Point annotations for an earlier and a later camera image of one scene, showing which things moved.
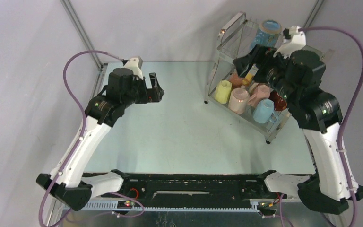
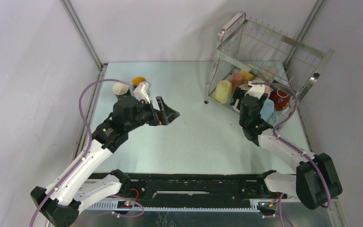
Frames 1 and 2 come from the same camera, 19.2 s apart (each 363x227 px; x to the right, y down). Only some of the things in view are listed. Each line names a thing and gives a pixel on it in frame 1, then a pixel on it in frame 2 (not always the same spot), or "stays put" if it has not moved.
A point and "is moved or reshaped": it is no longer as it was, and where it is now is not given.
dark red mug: (280, 104) stays put
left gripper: (150, 95) → (169, 114)
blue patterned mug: (268, 34) is moved or reshaped
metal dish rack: (255, 105) stays put
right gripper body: (271, 67) → (238, 93)
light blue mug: (264, 112) stays put
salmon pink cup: (236, 81) stays put
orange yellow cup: (249, 77) stays put
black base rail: (189, 192) stays put
